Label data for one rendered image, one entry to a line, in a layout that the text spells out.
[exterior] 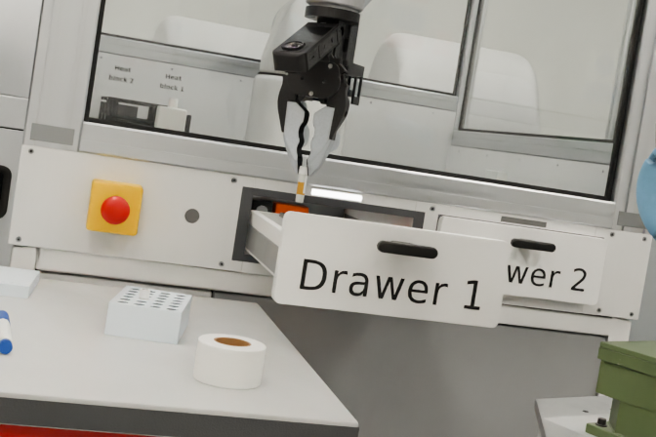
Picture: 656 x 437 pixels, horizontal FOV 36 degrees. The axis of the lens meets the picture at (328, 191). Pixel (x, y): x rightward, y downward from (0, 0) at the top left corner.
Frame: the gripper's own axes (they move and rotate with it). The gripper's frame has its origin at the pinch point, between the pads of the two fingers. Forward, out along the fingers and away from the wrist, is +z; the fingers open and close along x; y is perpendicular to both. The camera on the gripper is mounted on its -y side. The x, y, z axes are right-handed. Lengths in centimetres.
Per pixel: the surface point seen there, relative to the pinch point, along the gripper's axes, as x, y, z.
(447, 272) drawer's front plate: -19.9, 3.3, 10.3
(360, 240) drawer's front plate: -10.5, -3.5, 7.7
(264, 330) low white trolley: 2.7, 1.7, 22.3
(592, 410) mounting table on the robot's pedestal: -39.8, 1.5, 22.4
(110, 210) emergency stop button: 28.2, 1.0, 10.7
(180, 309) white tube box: 5.9, -15.3, 18.5
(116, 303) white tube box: 11.6, -19.9, 18.5
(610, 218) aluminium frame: -32, 54, 2
